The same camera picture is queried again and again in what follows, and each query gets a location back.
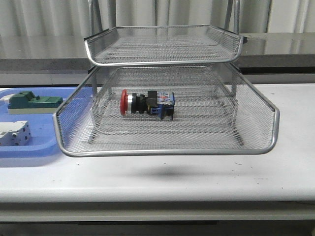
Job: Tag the grey stone counter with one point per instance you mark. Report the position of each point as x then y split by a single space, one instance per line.
263 53

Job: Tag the mesh tray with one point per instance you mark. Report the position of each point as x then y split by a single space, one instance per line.
130 46
257 121
198 109

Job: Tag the silver metal rack frame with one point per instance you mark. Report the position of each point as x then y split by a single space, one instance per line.
193 74

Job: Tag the red emergency stop button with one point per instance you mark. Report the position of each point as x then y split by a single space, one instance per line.
155 103

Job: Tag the white circuit breaker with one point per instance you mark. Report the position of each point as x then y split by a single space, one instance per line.
15 133

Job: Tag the green and beige switch block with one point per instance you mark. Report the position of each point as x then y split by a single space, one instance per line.
25 102

